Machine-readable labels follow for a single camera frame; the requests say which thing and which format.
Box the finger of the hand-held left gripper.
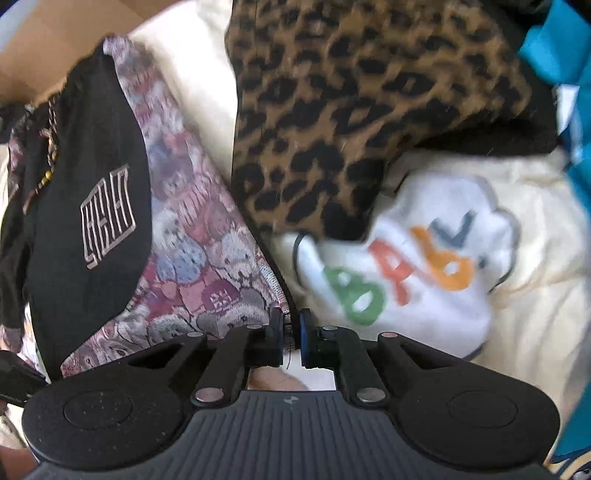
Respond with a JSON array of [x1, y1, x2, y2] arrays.
[[0, 350, 47, 407]]

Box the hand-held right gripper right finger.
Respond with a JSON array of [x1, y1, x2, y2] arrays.
[[300, 308, 460, 408]]

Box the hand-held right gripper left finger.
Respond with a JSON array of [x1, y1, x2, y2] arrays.
[[127, 307, 285, 408]]

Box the leopard print garment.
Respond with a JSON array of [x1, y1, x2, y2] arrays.
[[225, 0, 560, 241]]

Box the black pants with bear print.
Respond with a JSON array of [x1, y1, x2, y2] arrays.
[[0, 36, 296, 380]]

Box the cream printed bedsheet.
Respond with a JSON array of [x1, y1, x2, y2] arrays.
[[129, 0, 580, 467]]

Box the brown cardboard box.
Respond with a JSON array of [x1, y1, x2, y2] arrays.
[[0, 0, 234, 109]]

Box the teal garment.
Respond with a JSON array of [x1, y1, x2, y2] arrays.
[[517, 0, 591, 480]]

